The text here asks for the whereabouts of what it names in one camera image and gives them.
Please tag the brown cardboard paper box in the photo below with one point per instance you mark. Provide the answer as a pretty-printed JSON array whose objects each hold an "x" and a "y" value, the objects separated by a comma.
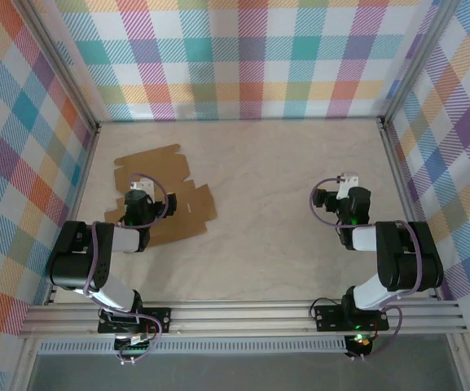
[{"x": 153, "y": 163}]

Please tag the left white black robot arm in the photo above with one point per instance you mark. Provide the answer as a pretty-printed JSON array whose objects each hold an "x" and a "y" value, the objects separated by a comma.
[{"x": 126, "y": 240}]

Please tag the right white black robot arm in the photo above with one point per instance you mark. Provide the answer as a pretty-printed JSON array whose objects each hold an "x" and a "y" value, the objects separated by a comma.
[{"x": 365, "y": 238}]

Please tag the orange black round connector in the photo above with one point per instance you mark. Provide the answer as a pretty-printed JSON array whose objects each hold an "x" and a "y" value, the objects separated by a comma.
[{"x": 363, "y": 344}]

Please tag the black green terminal block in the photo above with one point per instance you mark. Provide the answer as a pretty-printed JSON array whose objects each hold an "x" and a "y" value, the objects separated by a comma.
[{"x": 130, "y": 346}]

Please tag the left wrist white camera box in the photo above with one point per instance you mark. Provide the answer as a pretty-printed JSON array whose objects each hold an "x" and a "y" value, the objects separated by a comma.
[{"x": 143, "y": 185}]

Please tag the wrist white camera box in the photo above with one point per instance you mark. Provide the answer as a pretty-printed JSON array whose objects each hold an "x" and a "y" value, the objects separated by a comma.
[
  {"x": 143, "y": 185},
  {"x": 348, "y": 181}
]

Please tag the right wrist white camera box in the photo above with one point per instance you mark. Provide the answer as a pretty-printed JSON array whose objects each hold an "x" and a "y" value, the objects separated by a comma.
[{"x": 348, "y": 181}]

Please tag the aluminium table side rail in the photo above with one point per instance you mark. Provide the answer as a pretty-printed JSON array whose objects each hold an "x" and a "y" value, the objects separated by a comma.
[
  {"x": 402, "y": 183},
  {"x": 77, "y": 191}
]

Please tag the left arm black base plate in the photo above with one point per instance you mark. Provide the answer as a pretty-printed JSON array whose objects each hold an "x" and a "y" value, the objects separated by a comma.
[{"x": 161, "y": 317}]

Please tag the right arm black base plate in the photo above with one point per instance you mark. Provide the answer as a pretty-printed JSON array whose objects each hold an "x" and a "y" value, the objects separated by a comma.
[{"x": 328, "y": 317}]

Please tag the long aluminium mounting rail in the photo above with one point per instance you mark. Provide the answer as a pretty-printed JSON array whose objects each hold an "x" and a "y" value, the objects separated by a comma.
[{"x": 238, "y": 317}]

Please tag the aluminium frame post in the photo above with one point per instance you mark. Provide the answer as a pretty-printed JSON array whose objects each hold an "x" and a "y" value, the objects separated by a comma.
[
  {"x": 417, "y": 61},
  {"x": 60, "y": 61}
]

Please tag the aluminium frame leg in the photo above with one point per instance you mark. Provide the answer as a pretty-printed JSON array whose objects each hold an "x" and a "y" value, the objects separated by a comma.
[
  {"x": 462, "y": 366},
  {"x": 23, "y": 366}
]

